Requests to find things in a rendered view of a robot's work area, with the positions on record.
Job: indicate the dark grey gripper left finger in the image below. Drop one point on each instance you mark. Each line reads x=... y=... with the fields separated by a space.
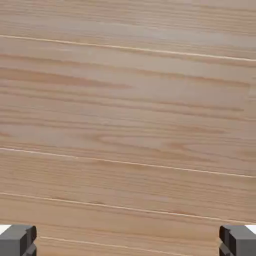
x=16 y=241

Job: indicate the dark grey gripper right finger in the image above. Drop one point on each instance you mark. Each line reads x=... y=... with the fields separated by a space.
x=240 y=241

